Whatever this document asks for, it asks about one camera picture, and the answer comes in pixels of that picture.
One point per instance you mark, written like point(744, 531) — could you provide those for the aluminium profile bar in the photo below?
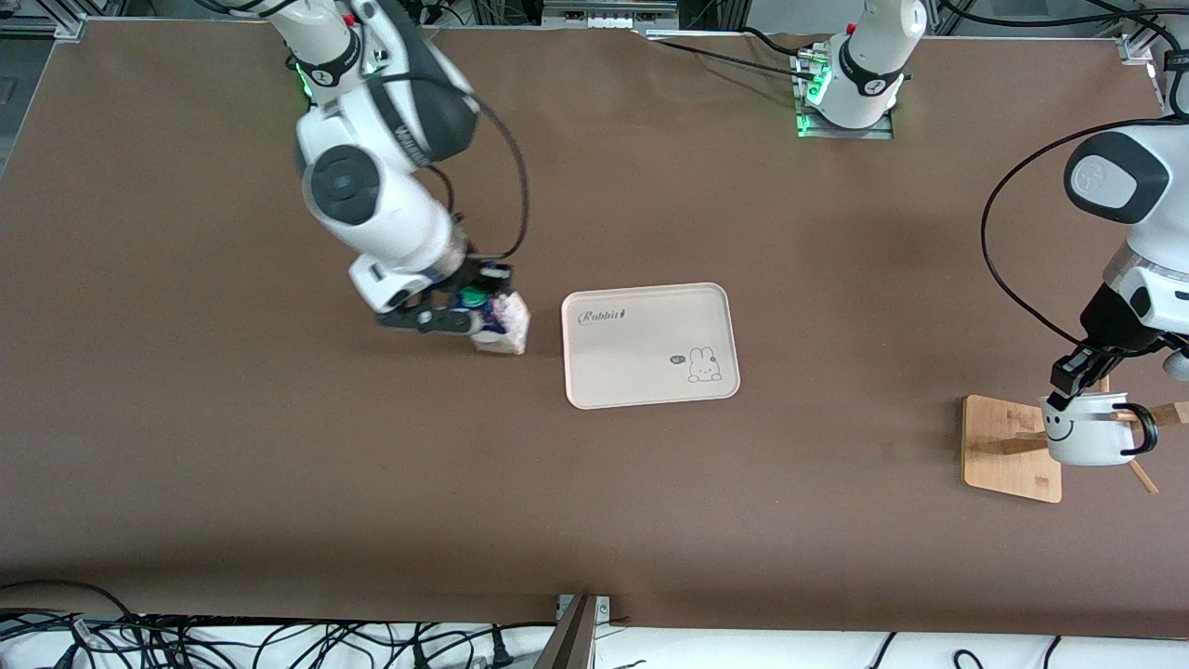
point(571, 641)

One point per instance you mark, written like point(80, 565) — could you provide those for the beige rabbit print tray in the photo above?
point(641, 353)

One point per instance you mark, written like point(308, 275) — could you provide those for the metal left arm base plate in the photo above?
point(882, 128)

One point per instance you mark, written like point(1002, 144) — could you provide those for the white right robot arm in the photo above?
point(372, 177)

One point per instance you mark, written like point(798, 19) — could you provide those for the aluminium frame corner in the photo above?
point(42, 23)

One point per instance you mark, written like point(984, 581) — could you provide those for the white smiley face cup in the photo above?
point(1087, 437)

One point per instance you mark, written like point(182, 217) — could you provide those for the blue white milk carton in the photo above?
point(506, 330)

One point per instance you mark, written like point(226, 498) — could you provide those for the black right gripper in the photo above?
point(480, 275)

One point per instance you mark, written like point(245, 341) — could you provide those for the wooden cup stand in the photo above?
point(1008, 455)

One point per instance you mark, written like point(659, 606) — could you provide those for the grey power strip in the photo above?
point(608, 11)

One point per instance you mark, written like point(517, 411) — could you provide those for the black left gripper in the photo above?
point(1107, 327)

